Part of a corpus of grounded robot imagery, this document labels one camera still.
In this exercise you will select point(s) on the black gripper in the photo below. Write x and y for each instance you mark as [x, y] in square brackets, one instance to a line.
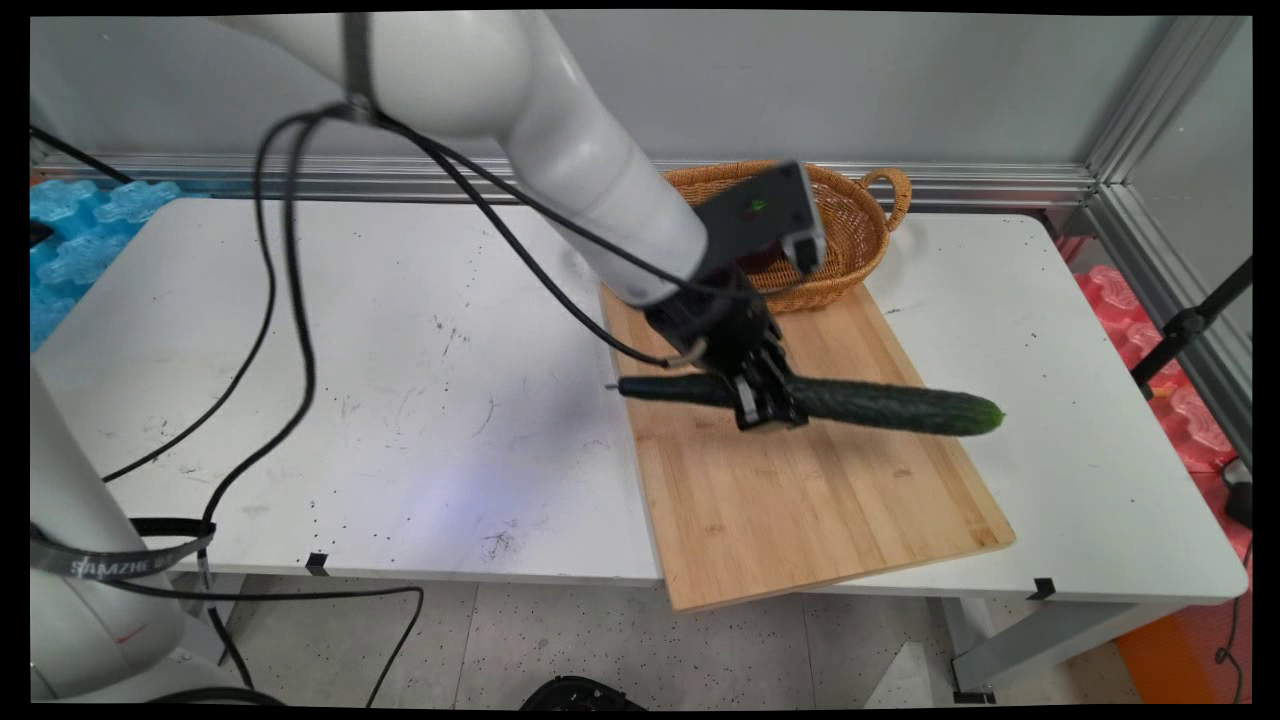
[715, 325]

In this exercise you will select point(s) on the dark green cucumber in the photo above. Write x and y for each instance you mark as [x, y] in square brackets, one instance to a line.
[900, 408]

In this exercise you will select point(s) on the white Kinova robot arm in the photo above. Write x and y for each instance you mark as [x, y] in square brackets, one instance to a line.
[580, 150]

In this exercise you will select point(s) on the bamboo cutting board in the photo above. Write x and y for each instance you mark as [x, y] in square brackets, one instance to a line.
[800, 500]

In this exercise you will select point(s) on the woven wicker basket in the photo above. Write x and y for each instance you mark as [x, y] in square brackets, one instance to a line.
[850, 232]

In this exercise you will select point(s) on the black tape marker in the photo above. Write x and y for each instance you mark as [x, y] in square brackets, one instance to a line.
[1042, 589]
[317, 564]

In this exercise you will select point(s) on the black round floor object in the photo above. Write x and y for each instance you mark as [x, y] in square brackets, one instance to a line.
[580, 694]

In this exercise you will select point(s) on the white table leg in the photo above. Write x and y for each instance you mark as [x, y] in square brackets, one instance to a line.
[1050, 640]

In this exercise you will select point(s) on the red foam floor mat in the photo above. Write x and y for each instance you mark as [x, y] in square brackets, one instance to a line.
[1180, 410]

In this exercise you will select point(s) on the black tripod stand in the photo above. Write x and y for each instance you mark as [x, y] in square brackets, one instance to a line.
[1185, 325]

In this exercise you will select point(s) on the small black device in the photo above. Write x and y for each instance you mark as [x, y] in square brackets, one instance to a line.
[1240, 503]

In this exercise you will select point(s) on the orange floor panel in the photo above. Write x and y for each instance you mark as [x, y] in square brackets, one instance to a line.
[1170, 660]

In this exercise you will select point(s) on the blue foam floor mat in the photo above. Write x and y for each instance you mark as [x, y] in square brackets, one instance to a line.
[80, 250]

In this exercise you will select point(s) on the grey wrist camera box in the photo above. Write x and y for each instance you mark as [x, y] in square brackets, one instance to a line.
[760, 215]

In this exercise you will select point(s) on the horizontal aluminium frame rail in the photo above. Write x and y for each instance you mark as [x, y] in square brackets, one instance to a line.
[900, 185]

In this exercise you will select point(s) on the sloping aluminium frame rail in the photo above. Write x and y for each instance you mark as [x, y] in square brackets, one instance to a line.
[1170, 290]

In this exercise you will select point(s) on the aluminium frame post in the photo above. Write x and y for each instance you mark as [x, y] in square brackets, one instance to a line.
[1160, 95]

